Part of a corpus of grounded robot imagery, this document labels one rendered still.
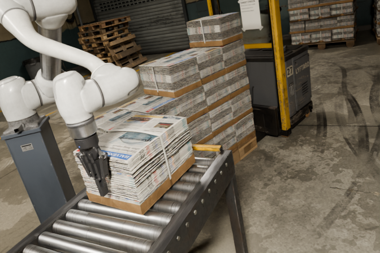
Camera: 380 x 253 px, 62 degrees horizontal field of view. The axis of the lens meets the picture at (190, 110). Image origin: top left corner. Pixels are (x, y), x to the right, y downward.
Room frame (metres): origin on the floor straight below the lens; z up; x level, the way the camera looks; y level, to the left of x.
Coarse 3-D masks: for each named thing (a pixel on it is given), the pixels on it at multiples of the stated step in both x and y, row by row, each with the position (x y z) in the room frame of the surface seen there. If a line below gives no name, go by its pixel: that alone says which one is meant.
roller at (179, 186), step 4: (176, 184) 1.12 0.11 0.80; (180, 184) 1.11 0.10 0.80; (184, 184) 1.10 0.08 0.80; (188, 184) 1.10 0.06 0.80; (192, 184) 1.09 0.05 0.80; (196, 184) 1.09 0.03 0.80; (172, 188) 1.12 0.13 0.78; (176, 188) 1.11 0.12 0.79; (180, 188) 1.10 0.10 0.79; (184, 188) 1.09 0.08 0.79; (188, 188) 1.08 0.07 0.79; (192, 188) 1.08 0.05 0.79; (188, 192) 1.08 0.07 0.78
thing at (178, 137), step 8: (128, 120) 1.33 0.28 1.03; (136, 120) 1.31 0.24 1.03; (144, 120) 1.29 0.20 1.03; (152, 120) 1.27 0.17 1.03; (160, 120) 1.26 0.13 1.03; (168, 120) 1.24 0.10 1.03; (176, 120) 1.22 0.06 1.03; (184, 120) 1.24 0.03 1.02; (120, 128) 1.26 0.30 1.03; (128, 128) 1.24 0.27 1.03; (136, 128) 1.23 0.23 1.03; (144, 128) 1.21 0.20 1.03; (152, 128) 1.19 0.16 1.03; (160, 128) 1.17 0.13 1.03; (168, 128) 1.15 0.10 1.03; (176, 128) 1.19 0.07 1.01; (184, 128) 1.23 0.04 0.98; (168, 136) 1.14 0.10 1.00; (176, 136) 1.17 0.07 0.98; (184, 136) 1.22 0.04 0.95; (176, 144) 1.17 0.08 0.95; (184, 144) 1.21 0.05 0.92; (176, 152) 1.17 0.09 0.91; (184, 152) 1.21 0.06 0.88; (176, 160) 1.16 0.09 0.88; (184, 160) 1.20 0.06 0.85; (176, 168) 1.15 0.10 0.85
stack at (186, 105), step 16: (224, 80) 2.56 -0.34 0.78; (144, 96) 2.42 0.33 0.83; (160, 96) 2.32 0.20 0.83; (192, 96) 2.30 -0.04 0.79; (208, 96) 2.41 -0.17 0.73; (224, 96) 2.54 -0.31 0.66; (112, 112) 2.16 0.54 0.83; (128, 112) 2.09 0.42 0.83; (144, 112) 2.03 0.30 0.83; (160, 112) 2.07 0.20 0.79; (176, 112) 2.17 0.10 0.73; (192, 112) 2.27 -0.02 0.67; (208, 112) 2.40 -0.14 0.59; (224, 112) 2.52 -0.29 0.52; (112, 128) 1.84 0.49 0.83; (192, 128) 2.24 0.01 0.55; (208, 128) 2.36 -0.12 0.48; (208, 144) 2.33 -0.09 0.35; (224, 144) 2.47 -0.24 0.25
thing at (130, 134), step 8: (128, 136) 1.16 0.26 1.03; (136, 136) 1.14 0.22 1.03; (144, 136) 1.12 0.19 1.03; (152, 136) 1.11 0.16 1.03; (160, 144) 1.10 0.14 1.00; (168, 144) 1.12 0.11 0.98; (160, 152) 1.09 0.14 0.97; (168, 152) 1.12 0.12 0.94; (160, 160) 1.08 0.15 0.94; (168, 160) 1.12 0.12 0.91; (168, 176) 1.10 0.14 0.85
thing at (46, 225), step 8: (80, 192) 1.21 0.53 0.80; (72, 200) 1.15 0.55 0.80; (64, 208) 1.10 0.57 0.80; (72, 208) 1.11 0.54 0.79; (56, 216) 1.06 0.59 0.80; (64, 216) 1.07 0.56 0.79; (40, 224) 1.03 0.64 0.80; (48, 224) 1.02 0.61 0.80; (32, 232) 0.99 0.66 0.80; (40, 232) 0.98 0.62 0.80; (24, 240) 0.95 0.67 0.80; (32, 240) 0.95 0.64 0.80; (16, 248) 0.92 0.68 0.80; (48, 248) 0.98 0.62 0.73
